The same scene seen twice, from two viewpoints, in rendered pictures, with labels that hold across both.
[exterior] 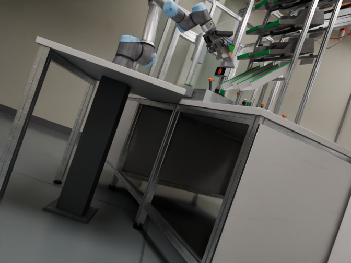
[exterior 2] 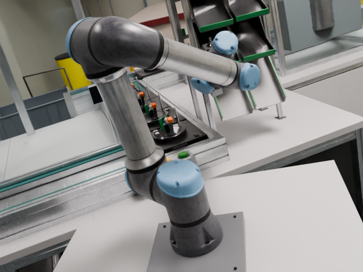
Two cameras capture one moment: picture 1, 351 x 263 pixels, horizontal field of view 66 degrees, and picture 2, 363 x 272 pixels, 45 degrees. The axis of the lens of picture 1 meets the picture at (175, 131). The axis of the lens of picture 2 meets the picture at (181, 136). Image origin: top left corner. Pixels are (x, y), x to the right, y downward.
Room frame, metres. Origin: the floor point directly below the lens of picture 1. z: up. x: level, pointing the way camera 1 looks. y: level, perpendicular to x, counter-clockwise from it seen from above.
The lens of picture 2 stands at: (1.37, 1.44, 1.61)
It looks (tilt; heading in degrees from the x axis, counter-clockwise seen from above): 21 degrees down; 285
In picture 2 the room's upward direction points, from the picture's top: 15 degrees counter-clockwise
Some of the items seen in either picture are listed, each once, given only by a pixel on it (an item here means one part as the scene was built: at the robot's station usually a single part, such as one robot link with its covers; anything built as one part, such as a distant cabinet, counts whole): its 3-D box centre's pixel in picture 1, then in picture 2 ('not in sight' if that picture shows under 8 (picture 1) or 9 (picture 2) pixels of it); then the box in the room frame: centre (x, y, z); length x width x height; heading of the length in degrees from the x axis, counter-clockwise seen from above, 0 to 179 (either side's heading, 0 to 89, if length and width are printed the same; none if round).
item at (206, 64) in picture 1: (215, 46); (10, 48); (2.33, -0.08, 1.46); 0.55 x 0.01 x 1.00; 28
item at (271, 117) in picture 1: (254, 133); (151, 133); (2.04, -0.57, 0.85); 1.50 x 1.41 x 0.03; 28
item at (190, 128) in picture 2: not in sight; (170, 137); (1.84, -0.17, 0.96); 0.24 x 0.24 x 0.02; 28
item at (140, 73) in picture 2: not in sight; (152, 62); (2.21, -1.49, 1.01); 0.24 x 0.24 x 0.13; 28
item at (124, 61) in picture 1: (123, 64); (193, 224); (1.66, 0.44, 0.94); 0.15 x 0.15 x 0.10
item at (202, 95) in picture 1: (175, 95); (116, 184); (2.01, 0.09, 0.91); 0.89 x 0.06 x 0.11; 28
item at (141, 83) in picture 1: (125, 82); (201, 240); (1.66, 0.39, 0.84); 0.90 x 0.70 x 0.03; 3
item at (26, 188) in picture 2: not in sight; (103, 170); (2.11, -0.06, 0.91); 0.84 x 0.28 x 0.10; 28
